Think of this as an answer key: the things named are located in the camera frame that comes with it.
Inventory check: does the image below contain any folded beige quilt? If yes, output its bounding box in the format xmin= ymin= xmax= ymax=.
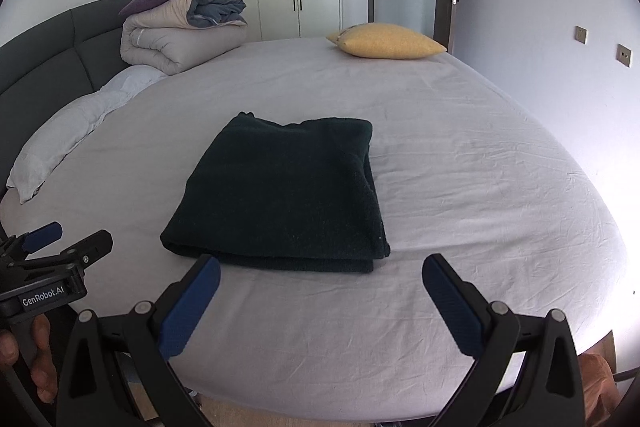
xmin=120 ymin=0 xmax=249 ymax=75

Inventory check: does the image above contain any blue grey crumpled cloth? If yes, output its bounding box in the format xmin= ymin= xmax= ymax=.
xmin=187 ymin=0 xmax=248 ymax=28

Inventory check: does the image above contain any person's left hand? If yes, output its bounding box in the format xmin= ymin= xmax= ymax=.
xmin=0 ymin=313 xmax=58 ymax=404

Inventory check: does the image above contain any dark grey padded headboard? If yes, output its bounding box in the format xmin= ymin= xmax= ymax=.
xmin=0 ymin=0 xmax=143 ymax=202

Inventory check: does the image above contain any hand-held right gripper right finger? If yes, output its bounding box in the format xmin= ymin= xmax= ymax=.
xmin=421 ymin=253 xmax=586 ymax=427

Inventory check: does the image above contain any orange cloth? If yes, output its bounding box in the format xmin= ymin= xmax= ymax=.
xmin=580 ymin=353 xmax=623 ymax=427

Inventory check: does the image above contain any dark green towel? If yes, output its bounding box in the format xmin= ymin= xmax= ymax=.
xmin=160 ymin=111 xmax=392 ymax=274

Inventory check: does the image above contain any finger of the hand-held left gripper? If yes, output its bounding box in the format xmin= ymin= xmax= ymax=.
xmin=22 ymin=229 xmax=114 ymax=272
xmin=0 ymin=221 xmax=64 ymax=260

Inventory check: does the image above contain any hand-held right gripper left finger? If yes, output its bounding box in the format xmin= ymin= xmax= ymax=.
xmin=55 ymin=253 xmax=222 ymax=427

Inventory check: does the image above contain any bed with light grey sheet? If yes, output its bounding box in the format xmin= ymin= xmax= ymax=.
xmin=0 ymin=34 xmax=630 ymax=423

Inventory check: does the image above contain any yellow pillow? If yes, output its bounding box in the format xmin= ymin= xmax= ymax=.
xmin=326 ymin=22 xmax=447 ymax=59

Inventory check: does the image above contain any white pillow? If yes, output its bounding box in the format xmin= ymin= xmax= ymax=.
xmin=6 ymin=64 xmax=168 ymax=205

